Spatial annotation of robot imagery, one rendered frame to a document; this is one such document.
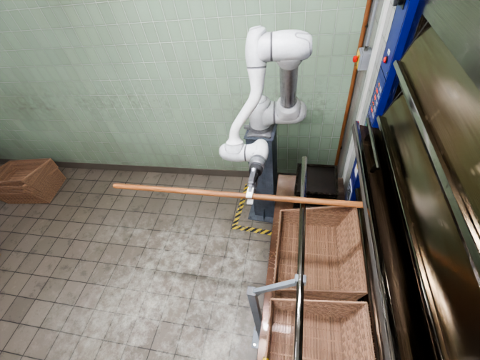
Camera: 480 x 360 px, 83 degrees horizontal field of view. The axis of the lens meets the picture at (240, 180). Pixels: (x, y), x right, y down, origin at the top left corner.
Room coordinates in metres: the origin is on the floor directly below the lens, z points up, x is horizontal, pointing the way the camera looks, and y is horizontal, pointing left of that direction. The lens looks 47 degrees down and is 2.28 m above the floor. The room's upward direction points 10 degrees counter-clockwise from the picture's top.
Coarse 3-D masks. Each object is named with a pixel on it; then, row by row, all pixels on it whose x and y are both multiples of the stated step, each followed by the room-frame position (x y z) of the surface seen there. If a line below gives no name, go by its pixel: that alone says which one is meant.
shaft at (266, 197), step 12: (168, 192) 1.01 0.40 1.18; (180, 192) 0.99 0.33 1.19; (192, 192) 0.97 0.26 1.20; (204, 192) 0.95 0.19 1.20; (216, 192) 0.93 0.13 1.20; (228, 192) 0.92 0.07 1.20; (324, 204) 0.75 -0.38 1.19; (336, 204) 0.73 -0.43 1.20; (348, 204) 0.72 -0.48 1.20; (360, 204) 0.71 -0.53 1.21
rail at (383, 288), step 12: (360, 132) 0.94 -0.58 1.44; (360, 144) 0.86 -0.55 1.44; (360, 156) 0.79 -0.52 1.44; (372, 204) 0.54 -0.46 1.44; (372, 216) 0.49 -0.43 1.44; (372, 228) 0.45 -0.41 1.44; (372, 240) 0.41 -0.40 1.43; (384, 276) 0.29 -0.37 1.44; (384, 288) 0.26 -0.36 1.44; (384, 300) 0.22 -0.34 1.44; (384, 312) 0.20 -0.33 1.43; (396, 336) 0.14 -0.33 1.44; (396, 348) 0.11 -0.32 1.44
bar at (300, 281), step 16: (304, 160) 1.08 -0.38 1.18; (304, 176) 0.96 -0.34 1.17; (304, 192) 0.86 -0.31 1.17; (304, 208) 0.76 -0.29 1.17; (304, 224) 0.67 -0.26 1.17; (304, 240) 0.60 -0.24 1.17; (304, 256) 0.52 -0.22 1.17; (256, 288) 0.50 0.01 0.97; (272, 288) 0.46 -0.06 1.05; (256, 304) 0.47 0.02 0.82; (256, 320) 0.48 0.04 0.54; (256, 336) 0.51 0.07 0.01
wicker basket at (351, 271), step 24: (288, 216) 1.06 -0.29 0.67; (312, 216) 1.02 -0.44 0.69; (336, 216) 0.97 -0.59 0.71; (288, 240) 0.93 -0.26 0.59; (312, 240) 0.90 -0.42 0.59; (336, 240) 0.87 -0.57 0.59; (360, 240) 0.71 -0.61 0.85; (288, 264) 0.76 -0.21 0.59; (312, 264) 0.73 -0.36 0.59; (336, 264) 0.70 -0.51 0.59; (360, 264) 0.58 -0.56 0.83; (288, 288) 0.61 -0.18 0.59; (312, 288) 0.59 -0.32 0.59; (336, 288) 0.56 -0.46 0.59; (360, 288) 0.48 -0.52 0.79
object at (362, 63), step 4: (360, 48) 1.62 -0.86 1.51; (360, 52) 1.57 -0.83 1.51; (364, 52) 1.55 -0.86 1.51; (368, 52) 1.55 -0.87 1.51; (360, 56) 1.54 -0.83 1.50; (364, 56) 1.53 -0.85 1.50; (368, 56) 1.53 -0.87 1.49; (360, 60) 1.54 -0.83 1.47; (364, 60) 1.53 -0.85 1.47; (368, 60) 1.52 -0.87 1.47; (356, 64) 1.57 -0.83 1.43; (360, 64) 1.54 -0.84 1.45; (364, 64) 1.53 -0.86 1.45; (368, 64) 1.52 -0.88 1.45; (356, 68) 1.55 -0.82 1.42; (360, 68) 1.53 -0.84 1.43; (364, 68) 1.53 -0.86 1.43
